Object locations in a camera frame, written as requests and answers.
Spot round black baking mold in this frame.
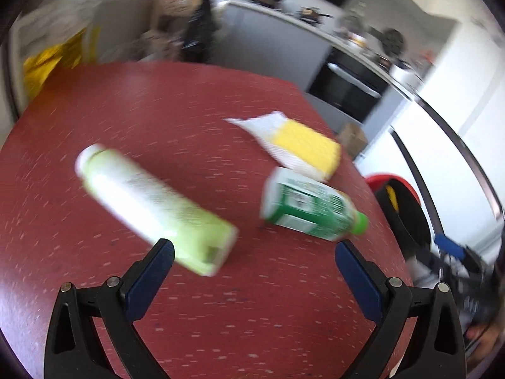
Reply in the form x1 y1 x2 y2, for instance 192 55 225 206
380 28 406 57

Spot green drink bottle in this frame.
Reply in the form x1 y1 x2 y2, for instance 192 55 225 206
259 167 368 242

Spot red plastic chair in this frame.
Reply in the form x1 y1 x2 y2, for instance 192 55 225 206
365 173 421 213

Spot black trash bin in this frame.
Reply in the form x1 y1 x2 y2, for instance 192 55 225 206
377 200 431 259

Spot gold foil bag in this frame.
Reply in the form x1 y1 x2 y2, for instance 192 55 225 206
23 27 100 100

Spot white refrigerator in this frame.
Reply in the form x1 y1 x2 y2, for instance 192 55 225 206
354 19 505 253

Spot grey lower cabinets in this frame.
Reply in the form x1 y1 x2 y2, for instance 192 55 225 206
210 0 330 92

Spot black plastic bag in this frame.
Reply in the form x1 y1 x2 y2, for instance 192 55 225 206
180 0 217 63

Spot beige storage rack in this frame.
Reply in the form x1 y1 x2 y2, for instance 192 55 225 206
150 0 203 41

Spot black built-in oven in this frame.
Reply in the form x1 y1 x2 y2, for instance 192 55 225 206
308 48 389 122

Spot person's right hand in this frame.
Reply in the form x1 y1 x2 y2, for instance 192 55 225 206
466 322 504 361

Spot white rice cooker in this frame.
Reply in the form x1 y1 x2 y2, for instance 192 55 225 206
389 63 424 92

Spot small cardboard box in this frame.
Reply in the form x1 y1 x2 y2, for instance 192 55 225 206
337 122 368 160

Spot yellow sponge on tissue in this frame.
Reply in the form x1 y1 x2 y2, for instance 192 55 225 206
225 111 342 182

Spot light green spray can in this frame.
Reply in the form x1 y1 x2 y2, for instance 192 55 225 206
74 144 238 276

